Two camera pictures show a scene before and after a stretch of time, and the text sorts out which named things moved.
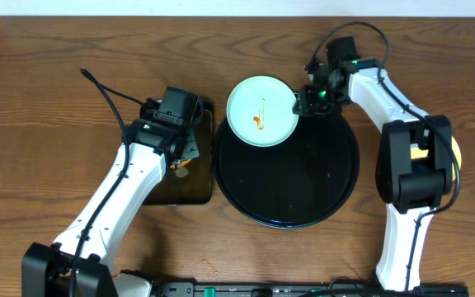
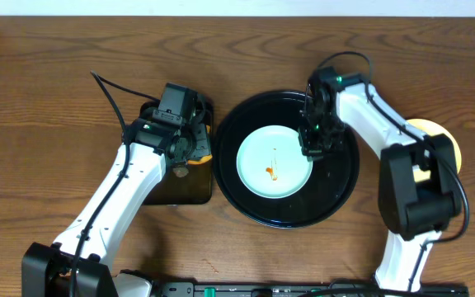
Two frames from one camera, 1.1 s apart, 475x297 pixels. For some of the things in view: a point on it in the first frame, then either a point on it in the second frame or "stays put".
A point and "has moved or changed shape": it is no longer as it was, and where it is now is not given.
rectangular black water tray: (196, 186) stays put
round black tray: (302, 182) stays put
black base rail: (251, 289) stays put
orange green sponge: (180, 164) has moved or changed shape
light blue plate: (260, 110) to (271, 163)
